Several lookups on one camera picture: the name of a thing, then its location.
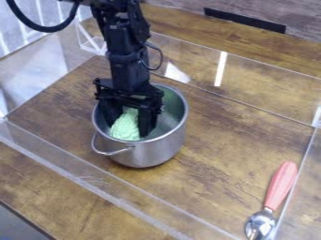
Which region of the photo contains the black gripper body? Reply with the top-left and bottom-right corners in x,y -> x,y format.
93,51 -> 165,113

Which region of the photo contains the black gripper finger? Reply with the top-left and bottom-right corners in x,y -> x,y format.
138,109 -> 158,137
99,99 -> 124,127

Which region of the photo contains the green bitter gourd toy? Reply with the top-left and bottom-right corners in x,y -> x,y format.
110,108 -> 141,141

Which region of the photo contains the silver metal pot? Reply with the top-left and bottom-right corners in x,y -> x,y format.
91,83 -> 190,168

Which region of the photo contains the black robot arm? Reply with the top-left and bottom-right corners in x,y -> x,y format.
90,0 -> 165,137

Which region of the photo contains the black bar on table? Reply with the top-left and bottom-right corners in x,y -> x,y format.
204,7 -> 287,34

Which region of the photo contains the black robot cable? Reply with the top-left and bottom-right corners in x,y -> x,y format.
4,0 -> 82,34

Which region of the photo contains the red handled metal spoon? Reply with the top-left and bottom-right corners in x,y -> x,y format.
245,161 -> 297,240

